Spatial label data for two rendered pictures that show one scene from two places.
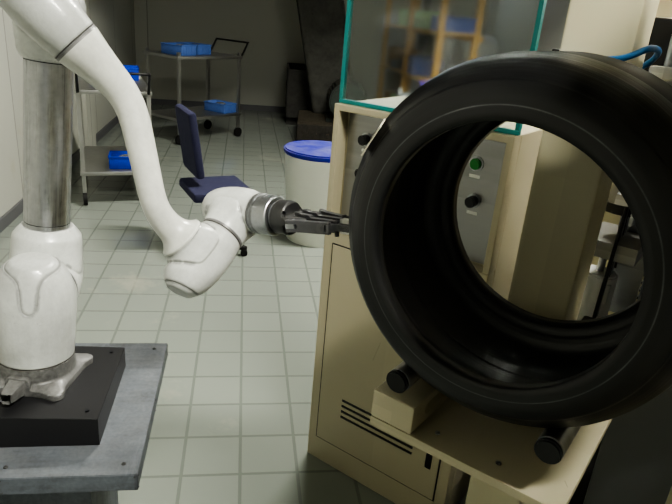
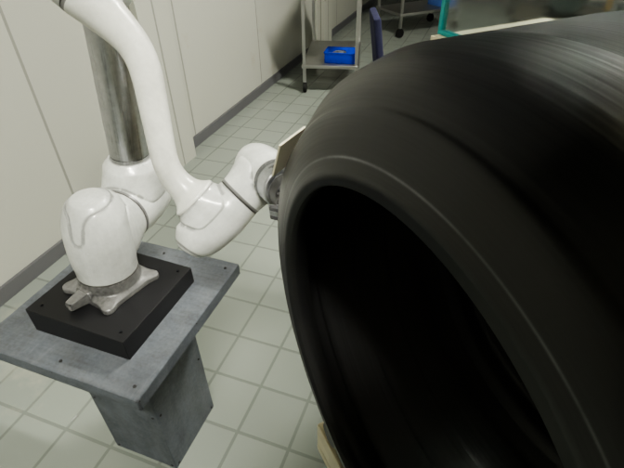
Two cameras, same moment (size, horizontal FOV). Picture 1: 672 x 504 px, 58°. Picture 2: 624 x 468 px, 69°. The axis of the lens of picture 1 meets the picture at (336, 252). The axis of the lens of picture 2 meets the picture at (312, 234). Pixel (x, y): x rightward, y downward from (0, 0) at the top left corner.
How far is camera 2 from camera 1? 0.69 m
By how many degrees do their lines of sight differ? 30
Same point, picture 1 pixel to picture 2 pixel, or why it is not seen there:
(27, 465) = (74, 363)
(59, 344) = (110, 270)
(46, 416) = (90, 329)
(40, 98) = (93, 45)
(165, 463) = (273, 333)
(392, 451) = not seen: hidden behind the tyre
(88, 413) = (120, 334)
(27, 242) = (107, 173)
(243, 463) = not seen: hidden behind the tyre
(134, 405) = (176, 325)
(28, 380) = (89, 293)
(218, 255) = (221, 223)
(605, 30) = not seen: outside the picture
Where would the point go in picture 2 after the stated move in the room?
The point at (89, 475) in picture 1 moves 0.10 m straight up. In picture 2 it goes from (106, 389) to (92, 362)
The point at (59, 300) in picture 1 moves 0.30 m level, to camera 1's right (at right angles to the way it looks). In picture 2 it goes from (103, 236) to (201, 278)
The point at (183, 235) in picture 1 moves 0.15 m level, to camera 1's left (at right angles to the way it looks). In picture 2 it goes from (186, 200) to (134, 182)
